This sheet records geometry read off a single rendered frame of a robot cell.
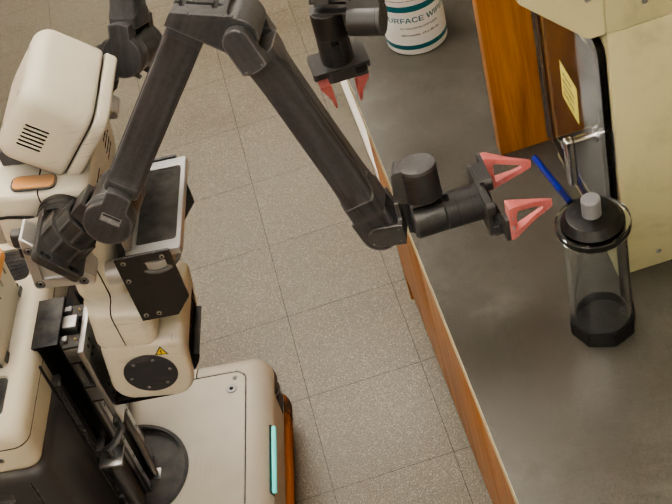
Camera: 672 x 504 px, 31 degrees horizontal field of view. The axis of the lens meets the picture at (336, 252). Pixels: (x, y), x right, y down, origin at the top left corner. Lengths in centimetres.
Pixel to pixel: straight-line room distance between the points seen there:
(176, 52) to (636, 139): 67
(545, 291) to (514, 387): 20
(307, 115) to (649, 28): 49
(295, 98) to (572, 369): 59
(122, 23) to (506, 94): 69
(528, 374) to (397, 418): 122
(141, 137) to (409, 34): 86
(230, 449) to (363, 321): 70
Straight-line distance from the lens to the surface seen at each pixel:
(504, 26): 209
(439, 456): 298
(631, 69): 175
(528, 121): 222
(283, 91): 173
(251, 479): 271
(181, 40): 171
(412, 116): 238
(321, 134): 176
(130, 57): 221
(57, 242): 194
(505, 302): 199
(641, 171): 187
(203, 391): 291
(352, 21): 206
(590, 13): 167
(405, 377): 315
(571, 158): 186
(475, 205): 184
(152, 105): 178
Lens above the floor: 240
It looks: 43 degrees down
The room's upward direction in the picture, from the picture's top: 17 degrees counter-clockwise
